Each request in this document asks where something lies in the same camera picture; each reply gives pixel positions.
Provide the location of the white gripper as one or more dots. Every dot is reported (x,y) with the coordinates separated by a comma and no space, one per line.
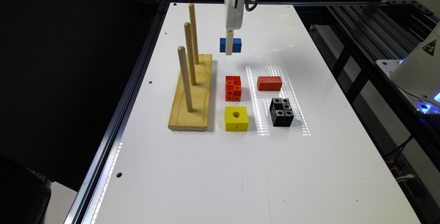
(234,10)

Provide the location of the narrow blue wooden block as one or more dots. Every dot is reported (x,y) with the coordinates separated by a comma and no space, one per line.
(236,46)

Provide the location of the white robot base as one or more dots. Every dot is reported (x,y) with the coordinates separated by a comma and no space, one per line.
(417,75)

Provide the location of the red interlocking cube block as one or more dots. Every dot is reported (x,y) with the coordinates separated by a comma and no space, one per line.
(233,89)

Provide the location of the middle wooden peg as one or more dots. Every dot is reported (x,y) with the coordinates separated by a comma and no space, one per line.
(189,47)

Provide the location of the wooden peg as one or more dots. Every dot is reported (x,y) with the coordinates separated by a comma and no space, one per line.
(193,25)
(189,47)
(185,77)

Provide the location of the front wooden peg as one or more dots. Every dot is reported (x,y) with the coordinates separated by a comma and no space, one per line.
(185,77)

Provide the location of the red rectangular wooden block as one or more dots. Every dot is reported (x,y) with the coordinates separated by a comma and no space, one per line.
(269,83)

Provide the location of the rear wooden peg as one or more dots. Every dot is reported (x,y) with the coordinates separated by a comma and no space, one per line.
(193,25)

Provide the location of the yellow block with hole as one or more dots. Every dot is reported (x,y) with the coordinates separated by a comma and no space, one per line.
(236,119)

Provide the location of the black interlocking cube block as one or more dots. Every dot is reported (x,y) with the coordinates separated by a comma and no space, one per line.
(281,112)

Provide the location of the wooden peg board base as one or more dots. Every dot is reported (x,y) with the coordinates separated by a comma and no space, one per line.
(197,120)

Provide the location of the black aluminium frame rack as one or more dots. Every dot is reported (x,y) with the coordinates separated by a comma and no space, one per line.
(351,38)

